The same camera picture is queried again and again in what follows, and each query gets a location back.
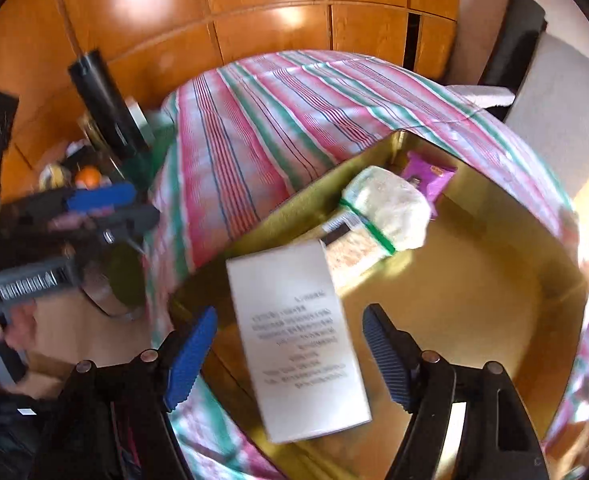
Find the green edged snack packet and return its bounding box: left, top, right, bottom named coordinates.
left=319, top=200, right=396, bottom=289

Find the yellow white round object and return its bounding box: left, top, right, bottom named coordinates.
left=39, top=164, right=72, bottom=190

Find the black cylindrical tube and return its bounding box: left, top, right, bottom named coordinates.
left=68, top=49, right=151, bottom=162

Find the clear bag of grains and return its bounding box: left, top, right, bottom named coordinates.
left=343, top=165, right=433, bottom=252

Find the purple snack packet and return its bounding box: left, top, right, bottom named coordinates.
left=401, top=150, right=458, bottom=219

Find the striped pink green cloth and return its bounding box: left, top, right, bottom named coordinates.
left=144, top=50, right=589, bottom=480

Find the black chair back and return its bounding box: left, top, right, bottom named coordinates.
left=479, top=0, right=548, bottom=92

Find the dark round container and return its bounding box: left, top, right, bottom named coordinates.
left=81, top=242, right=148, bottom=322

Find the person's dark clothing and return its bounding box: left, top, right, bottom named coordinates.
left=0, top=385, right=52, bottom=480

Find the wooden cabinet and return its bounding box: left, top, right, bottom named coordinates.
left=0, top=0, right=463, bottom=206

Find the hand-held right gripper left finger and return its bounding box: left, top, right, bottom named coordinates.
left=29, top=306, right=218, bottom=480

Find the person's left hand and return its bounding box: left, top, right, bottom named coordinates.
left=0, top=304, right=38, bottom=357

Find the grey upholstered chair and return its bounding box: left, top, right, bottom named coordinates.
left=503, top=31, right=589, bottom=202

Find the white rectangular box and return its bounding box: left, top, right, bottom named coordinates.
left=226, top=239, right=374, bottom=444

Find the red box with gold lining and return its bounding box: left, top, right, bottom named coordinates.
left=169, top=129, right=589, bottom=480

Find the white chair armrest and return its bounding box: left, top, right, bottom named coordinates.
left=443, top=84, right=516, bottom=109

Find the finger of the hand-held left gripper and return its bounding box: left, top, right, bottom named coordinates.
left=24, top=181, right=138, bottom=222
left=74, top=204, right=161, bottom=246

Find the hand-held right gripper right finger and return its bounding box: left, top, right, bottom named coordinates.
left=362, top=303, right=550, bottom=480

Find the orange fruit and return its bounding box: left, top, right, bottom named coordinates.
left=74, top=166, right=102, bottom=188

